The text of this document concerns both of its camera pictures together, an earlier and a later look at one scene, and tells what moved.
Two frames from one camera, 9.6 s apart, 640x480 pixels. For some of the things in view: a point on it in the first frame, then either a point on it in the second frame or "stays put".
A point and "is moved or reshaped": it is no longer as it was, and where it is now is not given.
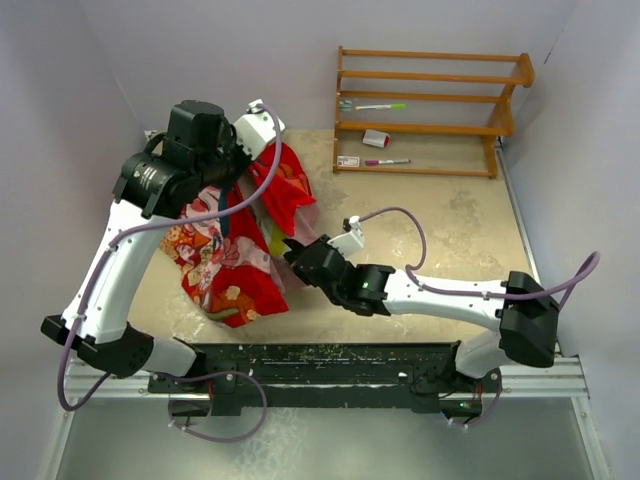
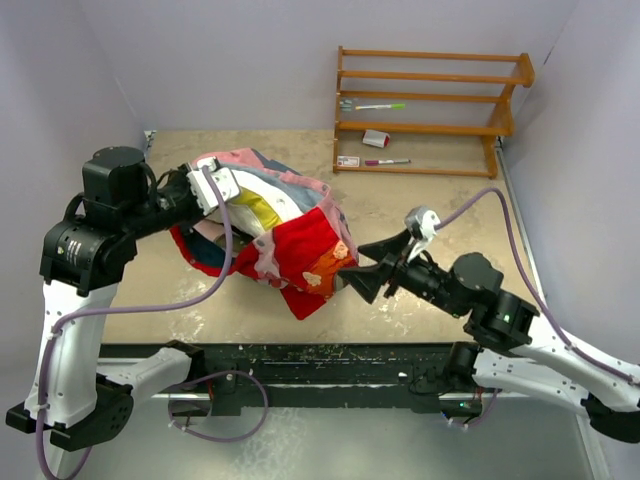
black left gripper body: x=223 y=166 -> x=172 y=202
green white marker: x=383 y=106 stays put
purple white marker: x=387 y=162 stays put
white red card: x=348 y=161 stays put
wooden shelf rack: x=502 y=125 stays put
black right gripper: x=291 y=258 -> x=366 y=279
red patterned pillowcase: x=233 y=266 is moved or reshaped
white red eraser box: x=376 y=138 stays put
